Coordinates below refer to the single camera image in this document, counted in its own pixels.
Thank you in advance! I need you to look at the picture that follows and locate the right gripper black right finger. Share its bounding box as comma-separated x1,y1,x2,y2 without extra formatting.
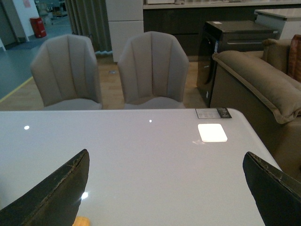
243,152,301,226

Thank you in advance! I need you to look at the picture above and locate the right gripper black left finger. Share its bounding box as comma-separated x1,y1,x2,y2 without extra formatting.
0,149,90,226

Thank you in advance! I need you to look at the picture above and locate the yellow corn cob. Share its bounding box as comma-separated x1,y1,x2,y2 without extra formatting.
72,216,90,226

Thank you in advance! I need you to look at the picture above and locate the black white table label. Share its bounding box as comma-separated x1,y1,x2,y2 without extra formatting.
195,108,232,119

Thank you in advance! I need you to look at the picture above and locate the olive brown sofa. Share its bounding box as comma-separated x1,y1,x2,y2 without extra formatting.
210,39,301,180

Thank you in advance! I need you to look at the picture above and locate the orange brown cushion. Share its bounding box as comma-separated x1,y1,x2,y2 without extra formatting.
288,34,301,82

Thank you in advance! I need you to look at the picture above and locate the left beige upholstered chair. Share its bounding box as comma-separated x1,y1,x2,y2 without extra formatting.
30,34,102,111

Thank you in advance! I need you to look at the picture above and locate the beige upholstered chair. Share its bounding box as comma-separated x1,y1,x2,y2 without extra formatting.
118,31,189,110
30,34,102,111

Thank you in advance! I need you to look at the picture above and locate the right beige upholstered chair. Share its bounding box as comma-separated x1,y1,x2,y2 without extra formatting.
118,31,189,110

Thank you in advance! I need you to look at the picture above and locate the dark washing machine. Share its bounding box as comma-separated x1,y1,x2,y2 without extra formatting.
196,20,280,108

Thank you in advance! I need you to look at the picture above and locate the red box on floor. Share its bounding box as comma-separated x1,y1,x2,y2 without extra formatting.
30,17,47,38

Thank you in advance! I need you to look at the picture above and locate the white tall cabinet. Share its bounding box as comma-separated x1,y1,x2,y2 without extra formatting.
105,0,144,62

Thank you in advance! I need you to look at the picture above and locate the dark kitchen counter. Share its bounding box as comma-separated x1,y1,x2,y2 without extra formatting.
143,0,301,56

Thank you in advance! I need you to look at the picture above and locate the white microwave oven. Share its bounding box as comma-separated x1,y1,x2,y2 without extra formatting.
146,0,175,5

